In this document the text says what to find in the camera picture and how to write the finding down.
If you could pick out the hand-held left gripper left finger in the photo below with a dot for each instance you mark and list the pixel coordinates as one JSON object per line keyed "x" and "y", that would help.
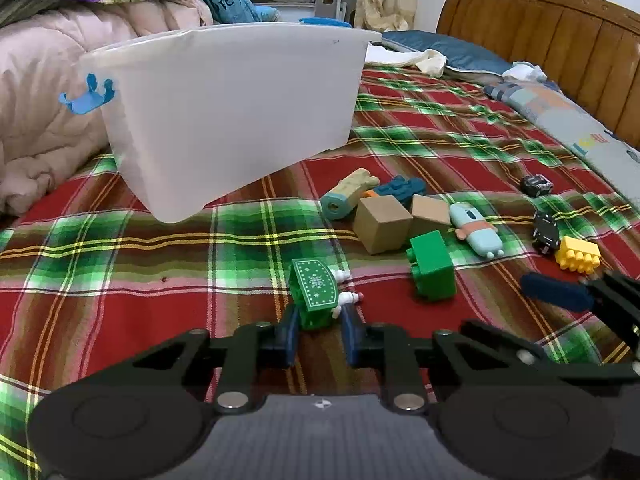
{"x": 287, "y": 332}

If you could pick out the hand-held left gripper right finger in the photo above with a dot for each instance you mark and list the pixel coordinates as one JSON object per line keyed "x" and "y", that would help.
{"x": 351, "y": 337}

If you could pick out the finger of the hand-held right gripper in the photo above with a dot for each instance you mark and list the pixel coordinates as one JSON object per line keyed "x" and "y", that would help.
{"x": 555, "y": 291}
{"x": 575, "y": 371}

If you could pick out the yellow building block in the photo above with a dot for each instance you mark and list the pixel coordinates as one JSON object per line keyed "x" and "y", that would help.
{"x": 577, "y": 255}

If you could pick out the green snowflake figure toy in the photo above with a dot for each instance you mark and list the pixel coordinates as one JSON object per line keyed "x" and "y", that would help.
{"x": 312, "y": 285}

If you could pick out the black toy car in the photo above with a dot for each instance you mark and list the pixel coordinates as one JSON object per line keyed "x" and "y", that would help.
{"x": 545, "y": 232}

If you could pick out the light blue robot figure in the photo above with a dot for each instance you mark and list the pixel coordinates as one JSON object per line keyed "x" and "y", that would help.
{"x": 475, "y": 227}

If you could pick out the green building block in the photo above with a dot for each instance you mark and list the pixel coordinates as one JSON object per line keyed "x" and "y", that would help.
{"x": 432, "y": 265}

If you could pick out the large wooden cube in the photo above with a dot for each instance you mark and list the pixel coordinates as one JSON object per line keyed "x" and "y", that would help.
{"x": 382, "y": 222}

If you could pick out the beige teal wooden peg toy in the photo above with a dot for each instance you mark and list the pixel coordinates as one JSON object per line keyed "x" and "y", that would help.
{"x": 347, "y": 192}

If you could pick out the small wooden cube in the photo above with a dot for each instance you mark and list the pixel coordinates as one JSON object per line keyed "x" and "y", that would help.
{"x": 431, "y": 212}

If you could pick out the dark blue building block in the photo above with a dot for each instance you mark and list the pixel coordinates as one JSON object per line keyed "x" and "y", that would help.
{"x": 400, "y": 187}

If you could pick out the white plastic storage bin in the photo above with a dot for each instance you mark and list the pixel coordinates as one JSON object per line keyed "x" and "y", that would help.
{"x": 225, "y": 110}

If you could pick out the small dark toy car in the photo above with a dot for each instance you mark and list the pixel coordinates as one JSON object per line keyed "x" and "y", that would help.
{"x": 536, "y": 185}

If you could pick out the grey patterned pillow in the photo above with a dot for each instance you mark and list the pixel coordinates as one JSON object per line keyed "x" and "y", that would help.
{"x": 560, "y": 110}

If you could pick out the small white cloth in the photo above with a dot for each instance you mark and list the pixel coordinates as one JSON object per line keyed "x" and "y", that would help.
{"x": 525, "y": 71}

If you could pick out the blue pillow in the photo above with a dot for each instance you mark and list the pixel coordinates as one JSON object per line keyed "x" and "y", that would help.
{"x": 450, "y": 50}

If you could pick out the wooden headboard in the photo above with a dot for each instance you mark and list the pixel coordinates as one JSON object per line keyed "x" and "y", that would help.
{"x": 550, "y": 25}

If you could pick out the white cream towel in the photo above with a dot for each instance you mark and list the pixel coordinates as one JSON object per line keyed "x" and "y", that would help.
{"x": 400, "y": 55}

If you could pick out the pink quilt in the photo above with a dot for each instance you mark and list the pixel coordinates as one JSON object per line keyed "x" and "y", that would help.
{"x": 40, "y": 85}

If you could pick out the grey green striped blanket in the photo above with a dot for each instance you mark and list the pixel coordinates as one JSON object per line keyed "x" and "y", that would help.
{"x": 20, "y": 12}

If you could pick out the grey metal frame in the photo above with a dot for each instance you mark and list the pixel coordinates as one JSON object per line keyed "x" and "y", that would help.
{"x": 332, "y": 2}

